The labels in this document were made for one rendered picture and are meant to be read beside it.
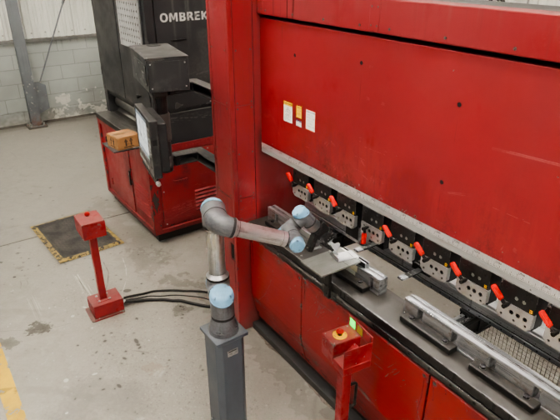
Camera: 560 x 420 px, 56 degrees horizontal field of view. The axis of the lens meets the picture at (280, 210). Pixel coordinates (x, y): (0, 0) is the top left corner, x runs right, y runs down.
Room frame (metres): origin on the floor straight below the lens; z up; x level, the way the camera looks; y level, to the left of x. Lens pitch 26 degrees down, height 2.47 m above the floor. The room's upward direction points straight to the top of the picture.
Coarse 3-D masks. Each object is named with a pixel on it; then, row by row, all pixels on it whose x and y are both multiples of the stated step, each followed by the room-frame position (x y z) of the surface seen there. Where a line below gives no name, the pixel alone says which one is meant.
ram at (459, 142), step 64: (320, 64) 2.70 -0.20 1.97; (384, 64) 2.33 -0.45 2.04; (448, 64) 2.05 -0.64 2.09; (512, 64) 1.83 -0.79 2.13; (320, 128) 2.68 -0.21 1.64; (384, 128) 2.30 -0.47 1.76; (448, 128) 2.01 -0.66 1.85; (512, 128) 1.79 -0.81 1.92; (384, 192) 2.27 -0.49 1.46; (448, 192) 1.98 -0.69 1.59; (512, 192) 1.75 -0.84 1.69; (512, 256) 1.70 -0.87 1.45
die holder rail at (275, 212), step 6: (270, 210) 3.11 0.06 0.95; (276, 210) 3.08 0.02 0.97; (282, 210) 3.08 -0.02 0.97; (270, 216) 3.11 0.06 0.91; (276, 216) 3.07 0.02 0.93; (282, 216) 2.99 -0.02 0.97; (288, 216) 3.00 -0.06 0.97; (282, 222) 2.99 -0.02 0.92; (306, 234) 2.79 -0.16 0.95; (306, 240) 2.79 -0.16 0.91; (318, 240) 2.76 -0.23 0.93; (318, 246) 2.76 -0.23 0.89
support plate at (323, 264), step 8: (320, 256) 2.45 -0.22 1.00; (328, 256) 2.45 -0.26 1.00; (304, 264) 2.38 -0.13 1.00; (312, 264) 2.37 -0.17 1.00; (320, 264) 2.37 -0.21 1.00; (328, 264) 2.37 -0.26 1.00; (336, 264) 2.37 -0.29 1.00; (344, 264) 2.37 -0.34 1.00; (352, 264) 2.37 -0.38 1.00; (320, 272) 2.29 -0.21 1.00; (328, 272) 2.29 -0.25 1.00
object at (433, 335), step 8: (408, 312) 2.08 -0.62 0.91; (400, 320) 2.06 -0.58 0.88; (408, 320) 2.02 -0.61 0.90; (416, 320) 2.02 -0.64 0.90; (416, 328) 1.98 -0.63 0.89; (424, 328) 1.96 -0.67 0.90; (424, 336) 1.93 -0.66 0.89; (432, 336) 1.91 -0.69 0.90; (440, 336) 1.91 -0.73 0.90; (440, 344) 1.86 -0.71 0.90; (448, 344) 1.85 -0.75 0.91; (448, 352) 1.82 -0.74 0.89
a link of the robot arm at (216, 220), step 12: (204, 216) 2.16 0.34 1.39; (216, 216) 2.13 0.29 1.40; (228, 216) 2.14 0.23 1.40; (216, 228) 2.10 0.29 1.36; (228, 228) 2.10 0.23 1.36; (240, 228) 2.12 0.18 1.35; (252, 228) 2.14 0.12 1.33; (264, 228) 2.17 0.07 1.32; (264, 240) 2.14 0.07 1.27; (276, 240) 2.15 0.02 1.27; (288, 240) 2.17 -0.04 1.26; (300, 240) 2.17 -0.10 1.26
